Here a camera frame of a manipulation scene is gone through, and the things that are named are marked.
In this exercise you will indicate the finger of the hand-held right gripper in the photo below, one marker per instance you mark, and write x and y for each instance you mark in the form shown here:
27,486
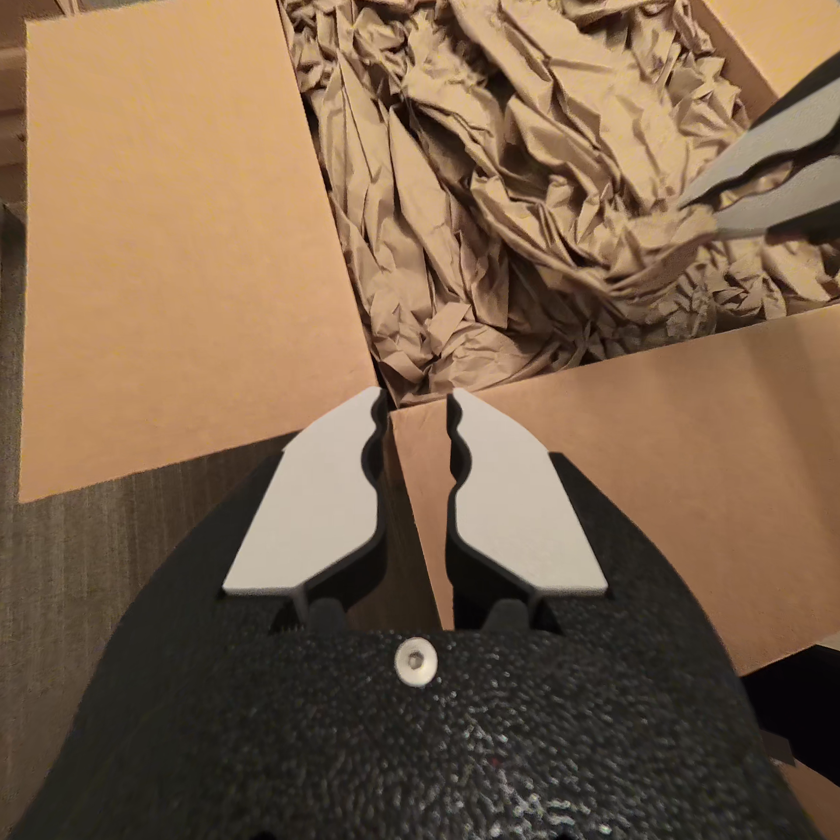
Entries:
781,138
787,197

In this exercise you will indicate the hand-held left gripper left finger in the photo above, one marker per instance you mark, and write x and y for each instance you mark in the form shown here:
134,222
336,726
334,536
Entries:
315,512

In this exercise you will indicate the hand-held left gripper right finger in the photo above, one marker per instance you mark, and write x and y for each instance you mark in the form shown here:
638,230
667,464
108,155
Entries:
525,518

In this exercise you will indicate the brown packing paper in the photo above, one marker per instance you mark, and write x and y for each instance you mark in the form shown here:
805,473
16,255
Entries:
492,164

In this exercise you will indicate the large cardboard box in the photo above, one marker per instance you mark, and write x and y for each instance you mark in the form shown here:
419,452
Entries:
164,262

